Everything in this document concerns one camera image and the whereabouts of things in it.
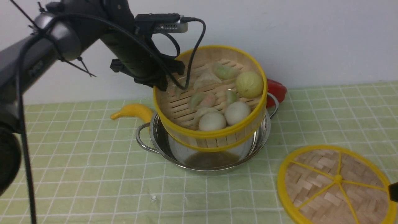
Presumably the green dumpling top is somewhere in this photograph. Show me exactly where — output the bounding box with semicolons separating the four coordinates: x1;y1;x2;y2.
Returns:
212;63;240;80

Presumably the bamboo steamer basket yellow rim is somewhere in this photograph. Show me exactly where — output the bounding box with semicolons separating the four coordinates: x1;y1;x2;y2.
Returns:
153;44;268;152

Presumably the red bell pepper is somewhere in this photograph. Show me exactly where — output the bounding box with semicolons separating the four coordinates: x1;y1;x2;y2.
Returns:
266;78;287;109

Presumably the stainless steel pot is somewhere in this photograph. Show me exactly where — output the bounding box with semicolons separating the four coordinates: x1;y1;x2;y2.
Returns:
136;93;280;174

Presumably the green dumpling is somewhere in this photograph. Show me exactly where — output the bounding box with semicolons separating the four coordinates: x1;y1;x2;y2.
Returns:
225;90;238;106
212;63;240;80
188;92;206;111

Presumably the white bun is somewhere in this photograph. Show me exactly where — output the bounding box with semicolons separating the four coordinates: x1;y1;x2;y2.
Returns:
224;101;251;126
198;112;227;131

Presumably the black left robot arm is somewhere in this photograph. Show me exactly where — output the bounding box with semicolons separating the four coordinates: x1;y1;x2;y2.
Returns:
1;0;188;194

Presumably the green checked tablecloth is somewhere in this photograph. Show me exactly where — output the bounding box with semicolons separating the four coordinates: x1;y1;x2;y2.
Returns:
0;82;398;224

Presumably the woven bamboo steamer lid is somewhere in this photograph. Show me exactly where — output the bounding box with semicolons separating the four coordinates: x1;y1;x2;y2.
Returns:
277;145;397;224

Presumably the green dumpling lower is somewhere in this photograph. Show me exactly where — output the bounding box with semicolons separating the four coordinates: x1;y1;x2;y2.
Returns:
225;90;238;106

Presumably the yellow banana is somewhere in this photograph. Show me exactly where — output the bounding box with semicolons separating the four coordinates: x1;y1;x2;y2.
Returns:
110;104;153;123

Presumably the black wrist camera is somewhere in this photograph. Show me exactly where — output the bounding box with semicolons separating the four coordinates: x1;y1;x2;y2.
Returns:
135;13;188;35

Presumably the white bun upper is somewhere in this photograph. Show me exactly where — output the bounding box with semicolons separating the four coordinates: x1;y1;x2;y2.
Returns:
224;101;251;126

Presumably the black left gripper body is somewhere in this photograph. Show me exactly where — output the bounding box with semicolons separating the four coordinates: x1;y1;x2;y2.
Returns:
101;19;185;91

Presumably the white dumpling centre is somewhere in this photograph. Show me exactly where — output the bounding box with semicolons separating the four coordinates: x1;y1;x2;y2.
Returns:
193;72;223;90

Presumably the green round bun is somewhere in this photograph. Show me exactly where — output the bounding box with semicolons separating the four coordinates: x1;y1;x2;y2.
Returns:
235;72;264;98

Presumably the black camera cable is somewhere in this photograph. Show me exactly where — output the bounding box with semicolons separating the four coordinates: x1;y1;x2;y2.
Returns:
16;12;206;224

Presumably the pink dumpling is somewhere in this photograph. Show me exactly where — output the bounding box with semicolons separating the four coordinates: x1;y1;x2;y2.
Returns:
198;93;217;108

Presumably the white bun lower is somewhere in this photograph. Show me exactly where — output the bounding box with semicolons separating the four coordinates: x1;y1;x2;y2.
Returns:
198;112;227;131

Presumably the green dumpling left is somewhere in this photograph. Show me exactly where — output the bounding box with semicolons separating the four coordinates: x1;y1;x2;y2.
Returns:
188;92;206;111

